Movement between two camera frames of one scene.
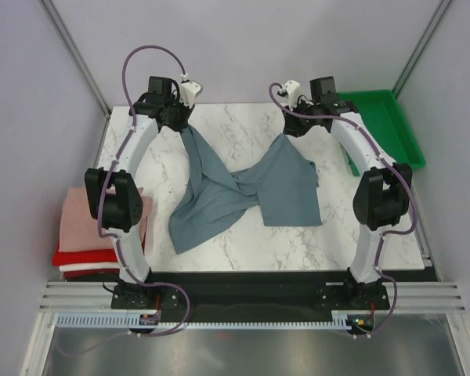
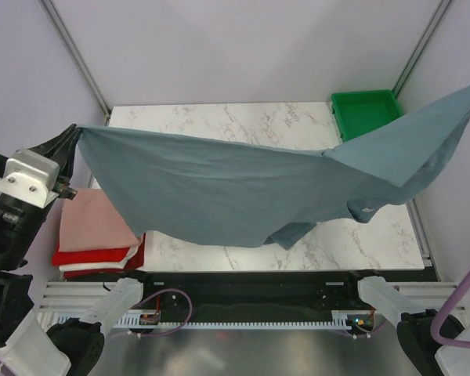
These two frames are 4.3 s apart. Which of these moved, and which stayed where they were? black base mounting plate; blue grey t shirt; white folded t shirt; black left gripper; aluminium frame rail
Moved: black left gripper; blue grey t shirt
Stayed: white folded t shirt; black base mounting plate; aluminium frame rail
